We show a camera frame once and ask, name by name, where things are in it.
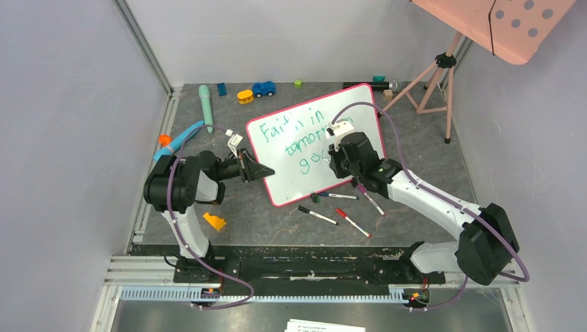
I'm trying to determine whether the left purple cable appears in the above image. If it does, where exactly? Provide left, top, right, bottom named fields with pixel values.
left=165, top=126, right=255, bottom=311

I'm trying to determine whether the yellow oval toy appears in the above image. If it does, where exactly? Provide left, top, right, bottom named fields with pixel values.
left=237, top=89, right=255, bottom=104

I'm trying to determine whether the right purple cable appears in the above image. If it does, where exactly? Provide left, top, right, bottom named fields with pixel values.
left=331, top=101, right=531, bottom=313

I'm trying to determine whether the blue toy car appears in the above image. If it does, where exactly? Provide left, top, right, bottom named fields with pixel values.
left=252, top=81, right=276, bottom=98

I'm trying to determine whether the blue toy tube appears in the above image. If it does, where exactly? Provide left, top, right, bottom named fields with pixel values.
left=153, top=120, right=204, bottom=161

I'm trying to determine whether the red whiteboard marker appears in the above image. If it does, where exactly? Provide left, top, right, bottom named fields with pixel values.
left=335, top=208, right=372, bottom=239

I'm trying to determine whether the white paper sheet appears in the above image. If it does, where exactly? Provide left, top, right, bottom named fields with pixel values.
left=285, top=319, right=366, bottom=332

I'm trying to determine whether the orange toy piece left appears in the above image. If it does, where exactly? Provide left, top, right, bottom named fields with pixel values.
left=158, top=134, right=172, bottom=147

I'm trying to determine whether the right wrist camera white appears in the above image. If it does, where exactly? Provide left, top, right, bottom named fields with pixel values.
left=326, top=120, right=356, bottom=146

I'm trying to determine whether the blue whiteboard marker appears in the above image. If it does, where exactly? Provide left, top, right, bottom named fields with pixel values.
left=317, top=192, right=359, bottom=200

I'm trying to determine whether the purple cable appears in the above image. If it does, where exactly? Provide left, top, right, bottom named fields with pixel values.
left=331, top=101, right=531, bottom=313
left=165, top=126, right=255, bottom=311

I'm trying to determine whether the black whiteboard marker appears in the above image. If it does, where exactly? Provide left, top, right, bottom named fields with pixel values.
left=298, top=205, right=338, bottom=225

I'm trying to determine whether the purple whiteboard marker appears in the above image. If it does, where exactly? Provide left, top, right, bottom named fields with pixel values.
left=357, top=184, right=386, bottom=216

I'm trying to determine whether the pink perforated board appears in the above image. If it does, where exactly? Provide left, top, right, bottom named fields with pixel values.
left=413, top=0, right=576, bottom=65

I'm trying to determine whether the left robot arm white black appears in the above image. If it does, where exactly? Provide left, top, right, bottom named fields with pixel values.
left=138, top=148, right=275, bottom=282

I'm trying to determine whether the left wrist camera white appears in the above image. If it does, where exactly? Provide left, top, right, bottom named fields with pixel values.
left=225, top=129, right=243, bottom=158

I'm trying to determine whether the pink framed whiteboard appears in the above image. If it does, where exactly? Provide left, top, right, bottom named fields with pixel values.
left=246, top=84, right=386, bottom=207

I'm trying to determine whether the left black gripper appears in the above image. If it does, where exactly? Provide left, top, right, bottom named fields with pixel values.
left=215, top=148, right=275, bottom=184

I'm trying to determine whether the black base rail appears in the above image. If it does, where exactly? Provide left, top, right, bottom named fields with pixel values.
left=172, top=243, right=494, bottom=287

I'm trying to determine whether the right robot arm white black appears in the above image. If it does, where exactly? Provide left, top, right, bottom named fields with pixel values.
left=327, top=132, right=519, bottom=286

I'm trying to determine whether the green marker cap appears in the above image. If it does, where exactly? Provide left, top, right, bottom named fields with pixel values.
left=310, top=193, right=320, bottom=204

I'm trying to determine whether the pink tripod stand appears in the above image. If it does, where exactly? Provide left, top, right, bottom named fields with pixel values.
left=383, top=32, right=463, bottom=144

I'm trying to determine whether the wooden cube block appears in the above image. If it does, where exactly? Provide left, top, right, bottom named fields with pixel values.
left=382, top=89, right=395, bottom=101

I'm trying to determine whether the mint green toy tube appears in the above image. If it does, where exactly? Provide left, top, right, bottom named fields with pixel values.
left=198, top=84, right=213, bottom=125

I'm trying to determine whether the dark blue block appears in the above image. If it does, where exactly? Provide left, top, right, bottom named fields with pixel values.
left=217, top=83, right=228, bottom=96

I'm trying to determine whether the yellow plastic wedge block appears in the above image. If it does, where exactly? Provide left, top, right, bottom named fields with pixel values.
left=203, top=212, right=226, bottom=232

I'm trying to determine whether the white cable duct strip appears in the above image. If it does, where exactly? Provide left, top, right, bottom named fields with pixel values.
left=119, top=284, right=407, bottom=304

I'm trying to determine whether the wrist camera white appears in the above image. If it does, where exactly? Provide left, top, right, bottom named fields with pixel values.
left=225, top=129, right=243, bottom=158
left=326, top=120, right=356, bottom=146

